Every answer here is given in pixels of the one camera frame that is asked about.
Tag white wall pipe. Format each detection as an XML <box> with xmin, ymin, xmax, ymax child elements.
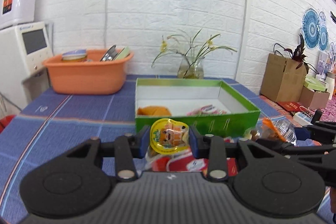
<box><xmin>236</xmin><ymin>0</ymin><xmax>250</xmax><ymax>78</ymax></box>

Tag green cardboard box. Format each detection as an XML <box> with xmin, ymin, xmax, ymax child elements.
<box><xmin>135</xmin><ymin>77</ymin><xmax>261</xmax><ymax>138</ymax></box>

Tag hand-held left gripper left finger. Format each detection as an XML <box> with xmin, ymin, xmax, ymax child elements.
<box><xmin>66</xmin><ymin>125</ymin><xmax>151</xmax><ymax>180</ymax></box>

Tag glass vase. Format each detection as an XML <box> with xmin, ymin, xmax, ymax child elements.
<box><xmin>177</xmin><ymin>56</ymin><xmax>205</xmax><ymax>80</ymax></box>

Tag orange plastic basin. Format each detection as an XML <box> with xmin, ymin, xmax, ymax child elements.
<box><xmin>42</xmin><ymin>49</ymin><xmax>134</xmax><ymax>95</ymax></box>

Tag yellow jelly cup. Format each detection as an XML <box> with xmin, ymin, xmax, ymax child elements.
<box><xmin>149</xmin><ymin>118</ymin><xmax>190</xmax><ymax>154</ymax></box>

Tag red snack packet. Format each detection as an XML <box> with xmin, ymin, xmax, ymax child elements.
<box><xmin>145</xmin><ymin>147</ymin><xmax>238</xmax><ymax>179</ymax></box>

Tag white appliance with screen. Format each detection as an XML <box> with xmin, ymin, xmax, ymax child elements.
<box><xmin>0</xmin><ymin>21</ymin><xmax>55</xmax><ymax>111</ymax></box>

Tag small cardboard box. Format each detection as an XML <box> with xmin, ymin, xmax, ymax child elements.
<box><xmin>299</xmin><ymin>85</ymin><xmax>330</xmax><ymax>110</ymax></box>

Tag purple leaf plant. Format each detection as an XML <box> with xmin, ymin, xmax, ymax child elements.
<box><xmin>273</xmin><ymin>34</ymin><xmax>319</xmax><ymax>75</ymax></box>

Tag blue plaid tablecloth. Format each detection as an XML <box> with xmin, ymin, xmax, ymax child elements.
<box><xmin>0</xmin><ymin>74</ymin><xmax>336</xmax><ymax>224</ymax></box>

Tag large blue patterned plate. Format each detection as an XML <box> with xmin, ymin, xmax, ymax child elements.
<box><xmin>302</xmin><ymin>9</ymin><xmax>321</xmax><ymax>50</ymax></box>

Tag small blue patterned plate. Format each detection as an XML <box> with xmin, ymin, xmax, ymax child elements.
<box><xmin>318</xmin><ymin>11</ymin><xmax>327</xmax><ymax>28</ymax></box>

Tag clear snack packet orange print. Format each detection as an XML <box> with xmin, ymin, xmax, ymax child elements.
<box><xmin>247</xmin><ymin>117</ymin><xmax>299</xmax><ymax>147</ymax></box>

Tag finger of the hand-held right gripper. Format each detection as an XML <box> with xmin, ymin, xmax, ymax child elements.
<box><xmin>293</xmin><ymin>110</ymin><xmax>336</xmax><ymax>146</ymax></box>
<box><xmin>255</xmin><ymin>138</ymin><xmax>336</xmax><ymax>187</ymax></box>

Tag metal bowl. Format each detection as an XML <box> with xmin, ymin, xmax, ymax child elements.
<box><xmin>99</xmin><ymin>45</ymin><xmax>117</xmax><ymax>62</ymax></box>

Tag red plastic object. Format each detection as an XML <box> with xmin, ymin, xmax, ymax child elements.
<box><xmin>0</xmin><ymin>115</ymin><xmax>17</xmax><ymax>134</ymax></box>

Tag brown paper bag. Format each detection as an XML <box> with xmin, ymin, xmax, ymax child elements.
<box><xmin>260</xmin><ymin>53</ymin><xmax>307</xmax><ymax>103</ymax></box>

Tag white power strip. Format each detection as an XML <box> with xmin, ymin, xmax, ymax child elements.
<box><xmin>293</xmin><ymin>111</ymin><xmax>315</xmax><ymax>126</ymax></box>

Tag red booklet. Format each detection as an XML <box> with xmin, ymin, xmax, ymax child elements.
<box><xmin>276</xmin><ymin>101</ymin><xmax>302</xmax><ymax>112</ymax></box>

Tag medium blue patterned plate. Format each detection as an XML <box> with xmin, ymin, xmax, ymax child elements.
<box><xmin>318</xmin><ymin>25</ymin><xmax>329</xmax><ymax>51</ymax></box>

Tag yellow flowering plant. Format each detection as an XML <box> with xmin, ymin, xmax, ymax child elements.
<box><xmin>151</xmin><ymin>28</ymin><xmax>238</xmax><ymax>77</ymax></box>

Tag light green plate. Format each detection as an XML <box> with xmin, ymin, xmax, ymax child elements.
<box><xmin>115</xmin><ymin>46</ymin><xmax>131</xmax><ymax>60</ymax></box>

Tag pink snack packets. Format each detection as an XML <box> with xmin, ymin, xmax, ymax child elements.
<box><xmin>186</xmin><ymin>105</ymin><xmax>228</xmax><ymax>117</ymax></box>

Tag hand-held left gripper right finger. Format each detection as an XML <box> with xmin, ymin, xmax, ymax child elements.
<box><xmin>189</xmin><ymin>125</ymin><xmax>279</xmax><ymax>180</ymax></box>

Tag light green gift box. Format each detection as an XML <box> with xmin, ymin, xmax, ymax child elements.
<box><xmin>303</xmin><ymin>76</ymin><xmax>328</xmax><ymax>92</ymax></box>

